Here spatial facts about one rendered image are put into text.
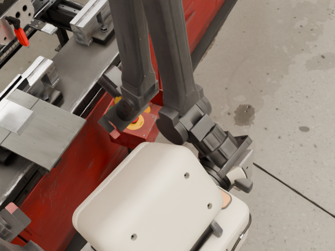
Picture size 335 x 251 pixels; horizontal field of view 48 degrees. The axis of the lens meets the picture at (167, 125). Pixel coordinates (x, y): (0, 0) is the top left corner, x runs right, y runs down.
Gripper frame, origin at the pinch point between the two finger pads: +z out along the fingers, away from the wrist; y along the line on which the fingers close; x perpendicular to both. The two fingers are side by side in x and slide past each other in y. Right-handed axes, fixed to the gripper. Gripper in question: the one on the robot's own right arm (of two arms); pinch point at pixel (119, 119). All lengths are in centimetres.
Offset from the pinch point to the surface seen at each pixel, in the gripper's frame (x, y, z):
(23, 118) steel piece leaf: -19.9, 17.6, 9.5
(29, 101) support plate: -23.3, 12.5, 11.4
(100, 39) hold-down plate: -27.1, -25.2, 24.3
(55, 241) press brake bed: 15, 36, 62
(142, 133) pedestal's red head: 8.3, -9.1, 20.1
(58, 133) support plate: -9.3, 14.5, 4.3
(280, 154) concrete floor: 74, -78, 74
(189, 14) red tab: -16, -86, 56
